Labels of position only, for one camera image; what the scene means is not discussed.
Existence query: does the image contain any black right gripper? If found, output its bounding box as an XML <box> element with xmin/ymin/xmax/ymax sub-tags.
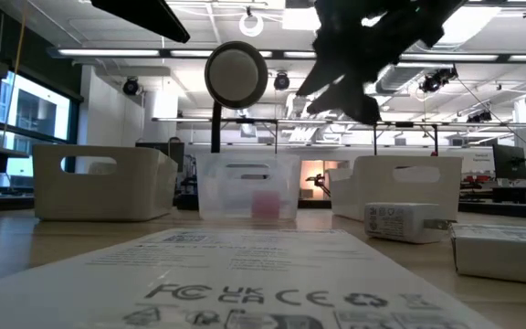
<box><xmin>296</xmin><ymin>0</ymin><xmax>429</xmax><ymax>126</ymax></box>

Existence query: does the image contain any pink cube charger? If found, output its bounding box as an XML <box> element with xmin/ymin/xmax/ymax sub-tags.
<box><xmin>250</xmin><ymin>190</ymin><xmax>283</xmax><ymax>219</ymax></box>

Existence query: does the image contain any white wall charger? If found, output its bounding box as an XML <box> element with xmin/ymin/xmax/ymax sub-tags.
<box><xmin>363</xmin><ymin>201</ymin><xmax>457</xmax><ymax>245</ymax></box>

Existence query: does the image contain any white printed box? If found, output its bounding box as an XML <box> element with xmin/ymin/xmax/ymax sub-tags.
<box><xmin>0</xmin><ymin>227</ymin><xmax>501</xmax><ymax>329</ymax></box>
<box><xmin>448</xmin><ymin>222</ymin><xmax>526</xmax><ymax>288</ymax></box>

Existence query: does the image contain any white plastic bin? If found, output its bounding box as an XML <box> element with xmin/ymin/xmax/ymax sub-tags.
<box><xmin>326</xmin><ymin>154</ymin><xmax>464</xmax><ymax>224</ymax></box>

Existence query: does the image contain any clear plastic bin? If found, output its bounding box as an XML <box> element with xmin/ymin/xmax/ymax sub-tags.
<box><xmin>195</xmin><ymin>152</ymin><xmax>301</xmax><ymax>221</ymax></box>

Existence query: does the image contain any long ceiling light strip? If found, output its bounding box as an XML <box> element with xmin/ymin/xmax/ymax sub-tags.
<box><xmin>47</xmin><ymin>45</ymin><xmax>526</xmax><ymax>64</ymax></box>

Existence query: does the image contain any black round ceiling spotlight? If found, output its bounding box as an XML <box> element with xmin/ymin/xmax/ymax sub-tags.
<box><xmin>121</xmin><ymin>76</ymin><xmax>142</xmax><ymax>97</ymax></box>
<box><xmin>272</xmin><ymin>71</ymin><xmax>291</xmax><ymax>92</ymax></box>

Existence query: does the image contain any black desk lamp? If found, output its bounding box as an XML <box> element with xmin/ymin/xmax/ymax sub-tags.
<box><xmin>204</xmin><ymin>40</ymin><xmax>269</xmax><ymax>154</ymax></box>

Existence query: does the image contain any large glass window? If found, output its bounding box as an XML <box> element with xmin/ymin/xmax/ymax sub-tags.
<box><xmin>0</xmin><ymin>68</ymin><xmax>82</xmax><ymax>180</ymax></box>

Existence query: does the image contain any small black computer monitor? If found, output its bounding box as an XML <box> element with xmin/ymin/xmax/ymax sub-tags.
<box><xmin>491</xmin><ymin>143</ymin><xmax>526</xmax><ymax>182</ymax></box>

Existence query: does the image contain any dark cluttered work desk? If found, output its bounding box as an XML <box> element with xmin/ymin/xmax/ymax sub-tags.
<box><xmin>458</xmin><ymin>185</ymin><xmax>526</xmax><ymax>219</ymax></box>

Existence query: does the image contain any silver ventilation duct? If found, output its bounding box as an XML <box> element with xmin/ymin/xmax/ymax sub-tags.
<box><xmin>374</xmin><ymin>62</ymin><xmax>425</xmax><ymax>95</ymax></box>

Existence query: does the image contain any black frame stand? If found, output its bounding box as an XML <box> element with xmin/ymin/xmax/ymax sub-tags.
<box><xmin>371</xmin><ymin>120</ymin><xmax>441</xmax><ymax>157</ymax></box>

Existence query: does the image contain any white ring ceiling fixture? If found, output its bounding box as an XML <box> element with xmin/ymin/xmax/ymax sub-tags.
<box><xmin>238</xmin><ymin>12</ymin><xmax>265</xmax><ymax>38</ymax></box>

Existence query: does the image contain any black ceiling camera rig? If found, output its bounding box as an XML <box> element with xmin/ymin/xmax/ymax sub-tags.
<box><xmin>418</xmin><ymin>67</ymin><xmax>459</xmax><ymax>95</ymax></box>

